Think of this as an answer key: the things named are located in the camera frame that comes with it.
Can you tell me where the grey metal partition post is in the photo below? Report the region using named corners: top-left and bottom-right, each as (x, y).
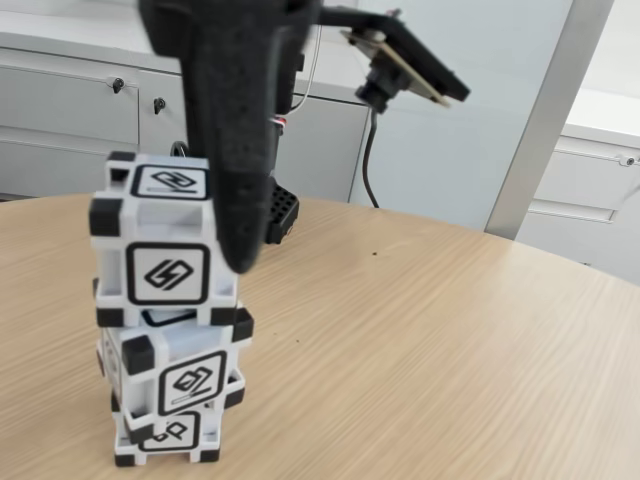
top-left (483, 0), bottom-right (616, 246)

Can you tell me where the white cube with S-shaped marker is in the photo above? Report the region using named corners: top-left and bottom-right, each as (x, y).
top-left (89, 151), bottom-right (240, 329)

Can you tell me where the white cube with blue LEDs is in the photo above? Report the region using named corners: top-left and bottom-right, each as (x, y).
top-left (110, 394), bottom-right (224, 470)

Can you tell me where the white cabinet with drawers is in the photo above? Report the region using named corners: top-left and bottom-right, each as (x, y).
top-left (0, 0), bottom-right (374, 204)

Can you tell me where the black camera cable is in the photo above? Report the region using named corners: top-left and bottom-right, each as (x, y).
top-left (361, 105), bottom-right (382, 209)

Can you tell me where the white cube with layered-squares marker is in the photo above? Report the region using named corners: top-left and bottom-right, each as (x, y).
top-left (94, 299), bottom-right (256, 445)

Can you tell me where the white low cabinet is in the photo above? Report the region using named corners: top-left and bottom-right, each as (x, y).
top-left (514, 87), bottom-right (640, 289)

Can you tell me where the black camera module on bracket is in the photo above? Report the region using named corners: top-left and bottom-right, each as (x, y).
top-left (319, 4), bottom-right (472, 117)

